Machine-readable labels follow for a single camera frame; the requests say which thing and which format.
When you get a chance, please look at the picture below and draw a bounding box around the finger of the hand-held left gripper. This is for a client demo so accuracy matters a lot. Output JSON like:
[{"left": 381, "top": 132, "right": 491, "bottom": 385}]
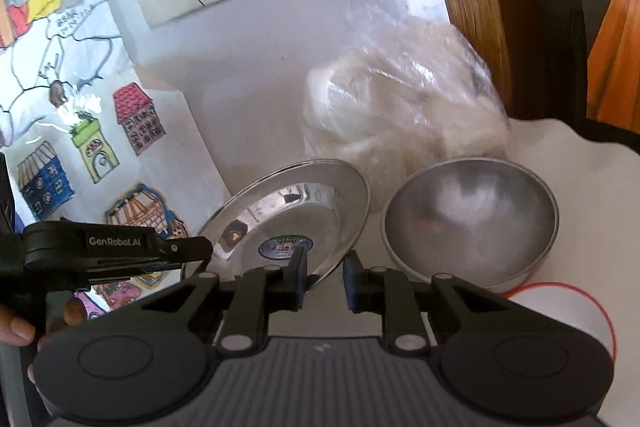
[{"left": 87, "top": 238, "right": 214, "bottom": 286}]

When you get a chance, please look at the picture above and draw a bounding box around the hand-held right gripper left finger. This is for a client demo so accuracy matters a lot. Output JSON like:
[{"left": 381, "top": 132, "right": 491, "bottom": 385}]
[{"left": 135, "top": 248, "right": 309, "bottom": 353}]

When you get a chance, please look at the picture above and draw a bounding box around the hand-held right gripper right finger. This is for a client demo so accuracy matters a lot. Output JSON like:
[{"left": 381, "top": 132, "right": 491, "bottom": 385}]
[{"left": 344, "top": 253, "right": 509, "bottom": 353}]

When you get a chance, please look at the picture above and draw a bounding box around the steel plate with blue label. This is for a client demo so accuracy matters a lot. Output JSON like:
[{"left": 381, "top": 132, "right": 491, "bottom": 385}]
[{"left": 181, "top": 158, "right": 372, "bottom": 294}]

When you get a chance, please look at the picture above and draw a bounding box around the white bowl with red rim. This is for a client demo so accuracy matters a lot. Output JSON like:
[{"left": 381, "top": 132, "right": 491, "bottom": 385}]
[{"left": 497, "top": 281, "right": 617, "bottom": 360}]

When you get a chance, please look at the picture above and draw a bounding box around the person's left hand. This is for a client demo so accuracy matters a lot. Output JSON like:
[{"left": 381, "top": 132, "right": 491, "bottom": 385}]
[{"left": 0, "top": 297, "right": 89, "bottom": 354}]

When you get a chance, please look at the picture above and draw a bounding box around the coloured houses drawing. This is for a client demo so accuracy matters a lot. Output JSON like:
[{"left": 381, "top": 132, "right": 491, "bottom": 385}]
[{"left": 0, "top": 64, "right": 236, "bottom": 313}]

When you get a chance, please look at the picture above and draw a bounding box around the plastic bag of white rolls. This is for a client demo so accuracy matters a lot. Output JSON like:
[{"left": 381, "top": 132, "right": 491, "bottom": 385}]
[{"left": 301, "top": 16, "right": 512, "bottom": 190}]

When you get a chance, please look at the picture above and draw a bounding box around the coloured cartoon figures drawing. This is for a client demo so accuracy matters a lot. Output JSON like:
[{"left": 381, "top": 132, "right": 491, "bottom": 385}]
[{"left": 0, "top": 0, "right": 128, "bottom": 150}]

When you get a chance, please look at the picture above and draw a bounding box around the printed white mat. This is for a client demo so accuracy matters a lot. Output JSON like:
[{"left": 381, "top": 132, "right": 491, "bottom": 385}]
[{"left": 200, "top": 116, "right": 640, "bottom": 427}]

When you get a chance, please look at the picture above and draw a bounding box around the painting of orange dress figure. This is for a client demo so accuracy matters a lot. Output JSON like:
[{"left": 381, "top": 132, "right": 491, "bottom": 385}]
[{"left": 586, "top": 0, "right": 640, "bottom": 134}]

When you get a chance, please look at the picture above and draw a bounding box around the black picture frame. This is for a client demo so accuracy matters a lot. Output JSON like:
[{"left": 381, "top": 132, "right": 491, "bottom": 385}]
[{"left": 515, "top": 0, "right": 590, "bottom": 132}]

